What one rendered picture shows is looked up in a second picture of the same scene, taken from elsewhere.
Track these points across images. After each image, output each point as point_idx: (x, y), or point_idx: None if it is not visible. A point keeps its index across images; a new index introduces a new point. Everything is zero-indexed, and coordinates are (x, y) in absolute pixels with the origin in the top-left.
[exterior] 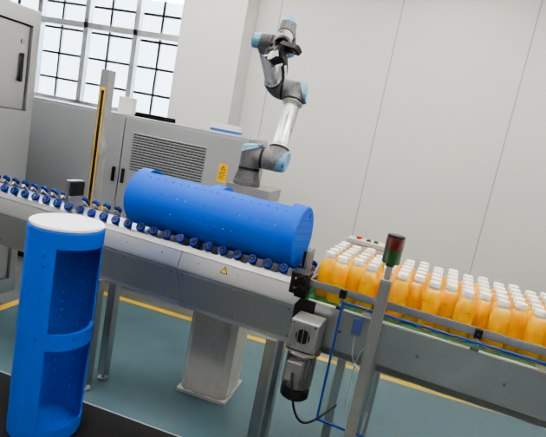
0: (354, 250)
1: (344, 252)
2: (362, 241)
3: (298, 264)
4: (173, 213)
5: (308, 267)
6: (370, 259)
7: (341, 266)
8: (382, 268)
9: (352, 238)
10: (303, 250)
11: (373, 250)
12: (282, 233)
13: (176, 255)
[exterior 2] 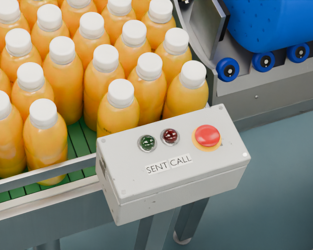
0: (128, 21)
1: (160, 44)
2: (176, 116)
3: (228, 25)
4: None
5: (199, 22)
6: (91, 60)
7: None
8: (34, 29)
9: (216, 117)
10: (244, 19)
11: (110, 84)
12: None
13: None
